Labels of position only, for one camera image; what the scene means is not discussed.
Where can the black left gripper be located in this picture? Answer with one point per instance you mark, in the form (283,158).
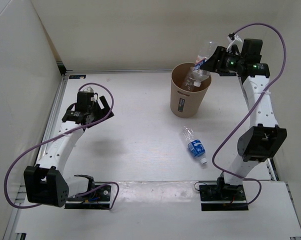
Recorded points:
(103,112)

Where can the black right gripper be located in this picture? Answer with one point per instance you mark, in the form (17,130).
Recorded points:
(212,64)

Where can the clear plastic bottle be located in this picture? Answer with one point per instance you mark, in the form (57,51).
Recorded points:
(188,83)

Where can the clear bottle with blue label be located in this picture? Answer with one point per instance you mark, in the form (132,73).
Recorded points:
(194,145)

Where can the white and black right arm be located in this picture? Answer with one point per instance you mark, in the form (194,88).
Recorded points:
(252,66)

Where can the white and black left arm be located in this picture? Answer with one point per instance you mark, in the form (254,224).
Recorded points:
(44,182)

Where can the beige round waste bin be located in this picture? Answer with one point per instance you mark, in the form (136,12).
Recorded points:
(185,104)

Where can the dark XDOF logo sticker right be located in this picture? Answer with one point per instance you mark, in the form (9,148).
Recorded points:
(228,74)

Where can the dark logo sticker left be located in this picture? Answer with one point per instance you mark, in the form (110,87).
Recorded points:
(76,77)

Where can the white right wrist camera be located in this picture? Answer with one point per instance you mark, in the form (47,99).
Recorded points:
(234,40)

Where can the aluminium table edge rail left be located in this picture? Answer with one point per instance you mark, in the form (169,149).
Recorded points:
(10,232)

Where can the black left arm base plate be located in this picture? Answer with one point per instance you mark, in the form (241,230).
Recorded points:
(98,200)

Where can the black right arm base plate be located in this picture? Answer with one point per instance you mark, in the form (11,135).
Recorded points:
(213,201)

